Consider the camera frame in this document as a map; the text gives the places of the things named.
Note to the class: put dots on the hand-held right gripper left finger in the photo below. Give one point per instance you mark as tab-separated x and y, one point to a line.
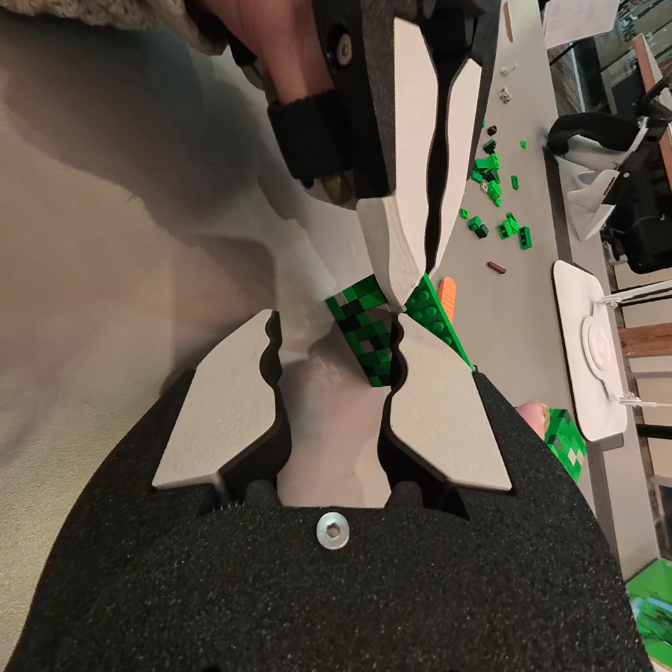
220	409

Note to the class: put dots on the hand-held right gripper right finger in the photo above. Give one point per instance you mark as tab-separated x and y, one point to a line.
446	420

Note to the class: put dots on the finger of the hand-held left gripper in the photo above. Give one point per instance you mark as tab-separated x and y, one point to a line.
409	157
462	131

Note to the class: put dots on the green checkered lego build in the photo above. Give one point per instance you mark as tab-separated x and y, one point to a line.
362	336

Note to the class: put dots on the person's left forearm beige sleeve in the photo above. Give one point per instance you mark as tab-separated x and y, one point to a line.
105	13

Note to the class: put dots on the pile of green lego pieces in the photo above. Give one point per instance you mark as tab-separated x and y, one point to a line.
492	169

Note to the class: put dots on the small white lego piece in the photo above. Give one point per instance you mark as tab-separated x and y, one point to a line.
505	94
508	68

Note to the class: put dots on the green pixel lego block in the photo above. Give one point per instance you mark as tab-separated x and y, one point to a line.
566	446

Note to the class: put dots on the brown lego bar piece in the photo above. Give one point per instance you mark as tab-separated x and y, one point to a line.
496	267

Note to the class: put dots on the green lego box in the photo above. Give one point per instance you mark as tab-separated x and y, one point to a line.
653	614

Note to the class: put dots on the person's right hand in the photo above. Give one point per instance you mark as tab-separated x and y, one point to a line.
533	417

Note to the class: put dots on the person's left hand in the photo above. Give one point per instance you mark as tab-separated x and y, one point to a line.
283	42

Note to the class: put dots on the black and white headset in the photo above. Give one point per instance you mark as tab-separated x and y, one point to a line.
582	131

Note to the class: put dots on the orange brick separator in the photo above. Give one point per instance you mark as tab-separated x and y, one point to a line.
448	296

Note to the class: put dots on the white plastic stand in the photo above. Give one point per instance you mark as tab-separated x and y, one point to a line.
590	202

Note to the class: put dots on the white paper sheet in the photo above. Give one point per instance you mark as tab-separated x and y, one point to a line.
577	21

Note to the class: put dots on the clear acrylic stand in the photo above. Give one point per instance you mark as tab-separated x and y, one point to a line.
601	341

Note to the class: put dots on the black office chair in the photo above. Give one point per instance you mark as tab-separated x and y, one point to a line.
648	210

